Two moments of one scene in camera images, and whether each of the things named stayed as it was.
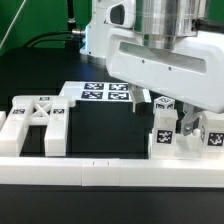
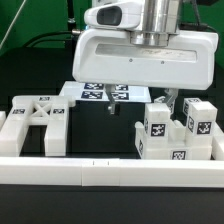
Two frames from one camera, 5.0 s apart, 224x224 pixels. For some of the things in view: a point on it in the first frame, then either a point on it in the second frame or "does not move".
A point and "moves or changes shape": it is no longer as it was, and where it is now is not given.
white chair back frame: [49, 111] does not move
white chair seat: [188, 146] moves or changes shape
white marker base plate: [96, 91] does not move
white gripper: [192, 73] → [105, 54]
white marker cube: [212, 134] moves or changes shape
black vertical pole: [71, 22] does not move
